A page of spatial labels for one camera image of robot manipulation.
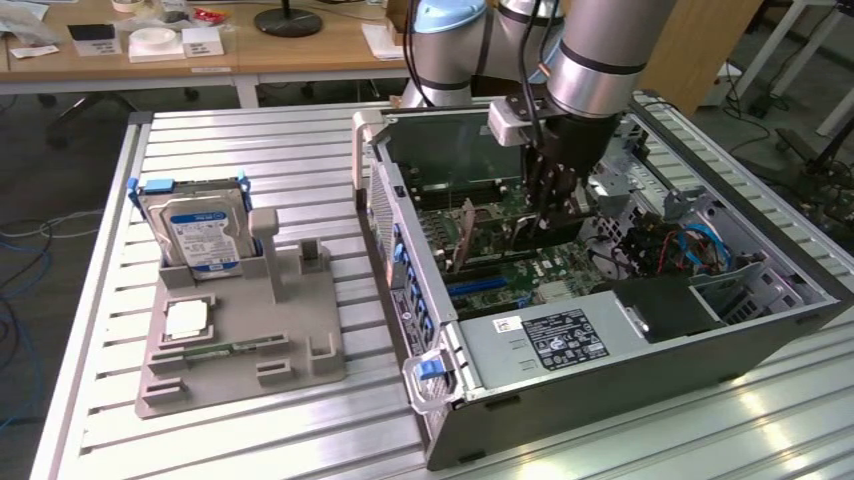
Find white box with round dish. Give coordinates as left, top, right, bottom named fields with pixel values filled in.
left=126, top=27, right=186, bottom=64

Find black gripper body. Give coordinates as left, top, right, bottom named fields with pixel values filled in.
left=532, top=112, right=625, bottom=176

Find green motherboard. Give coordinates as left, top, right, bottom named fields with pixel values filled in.
left=403, top=169, right=601, bottom=321

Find grey parts rack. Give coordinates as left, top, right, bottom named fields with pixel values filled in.
left=136, top=207, right=348, bottom=421

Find silver hard disk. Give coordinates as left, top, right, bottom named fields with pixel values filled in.
left=137, top=192, right=260, bottom=281

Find wooden cabinet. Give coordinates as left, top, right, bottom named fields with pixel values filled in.
left=625, top=0, right=766, bottom=116

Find wooden desk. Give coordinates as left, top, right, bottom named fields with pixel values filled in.
left=0, top=0, right=259, bottom=109
left=237, top=0, right=601, bottom=101

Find black camera cable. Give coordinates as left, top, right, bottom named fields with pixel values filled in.
left=519, top=0, right=568, bottom=147

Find silver perforated disk bay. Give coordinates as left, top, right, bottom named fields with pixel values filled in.
left=579, top=117, right=668, bottom=236

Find grey power supply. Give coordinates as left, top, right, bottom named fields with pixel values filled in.
left=452, top=291, right=652, bottom=396

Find blue expansion slot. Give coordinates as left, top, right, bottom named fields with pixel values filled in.
left=447, top=276, right=508, bottom=298

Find blue disk wire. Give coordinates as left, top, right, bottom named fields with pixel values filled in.
left=671, top=223, right=735, bottom=276

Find green RAM stick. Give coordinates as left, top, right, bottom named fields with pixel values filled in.
left=180, top=338, right=281, bottom=360

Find green graphics card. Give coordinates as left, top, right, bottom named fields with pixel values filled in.
left=457, top=197, right=592, bottom=269

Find white slanted desk frame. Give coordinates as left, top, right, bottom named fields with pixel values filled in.
left=730, top=0, right=842, bottom=101

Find silver open disk bay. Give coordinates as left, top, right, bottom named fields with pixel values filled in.
left=686, top=257, right=826, bottom=329

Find black open PC case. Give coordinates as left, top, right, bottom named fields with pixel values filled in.
left=351, top=92, right=854, bottom=474

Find white box with black lid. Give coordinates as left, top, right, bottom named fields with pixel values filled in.
left=65, top=23, right=121, bottom=57

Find dark small item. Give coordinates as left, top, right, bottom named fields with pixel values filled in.
left=158, top=0, right=194, bottom=24

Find black floor stand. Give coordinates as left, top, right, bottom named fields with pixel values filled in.
left=772, top=127, right=854, bottom=231

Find black chair base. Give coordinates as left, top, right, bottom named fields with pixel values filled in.
left=36, top=89, right=138, bottom=149

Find black plastic shroud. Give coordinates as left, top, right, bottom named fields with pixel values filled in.
left=609, top=277, right=728, bottom=344

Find clear plastic bags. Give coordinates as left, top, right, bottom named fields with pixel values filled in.
left=0, top=0, right=65, bottom=46

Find long black expansion slot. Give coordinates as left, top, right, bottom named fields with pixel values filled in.
left=443, top=266, right=503, bottom=286

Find white paper stack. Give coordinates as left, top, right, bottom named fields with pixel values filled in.
left=361, top=22, right=409, bottom=61

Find blue case latch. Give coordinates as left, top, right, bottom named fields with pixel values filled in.
left=412, top=360, right=445, bottom=385

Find black RAM slot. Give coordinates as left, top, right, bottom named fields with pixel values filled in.
left=412, top=177, right=499, bottom=199
left=415, top=181, right=500, bottom=203
left=419, top=189, right=505, bottom=211
left=416, top=185, right=503, bottom=207

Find blue disk carrier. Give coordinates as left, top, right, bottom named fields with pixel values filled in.
left=125, top=169, right=253, bottom=221

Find black round lamp base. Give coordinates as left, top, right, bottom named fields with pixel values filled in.
left=252, top=0, right=327, bottom=39

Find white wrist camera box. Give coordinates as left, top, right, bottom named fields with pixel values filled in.
left=485, top=98, right=545, bottom=147

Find silver CPU chip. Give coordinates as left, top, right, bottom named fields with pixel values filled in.
left=164, top=302, right=214, bottom=341

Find plain white box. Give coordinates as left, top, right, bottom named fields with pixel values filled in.
left=180, top=25, right=225, bottom=59

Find white upright desk leg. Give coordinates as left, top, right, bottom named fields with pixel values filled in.
left=814, top=84, right=854, bottom=137

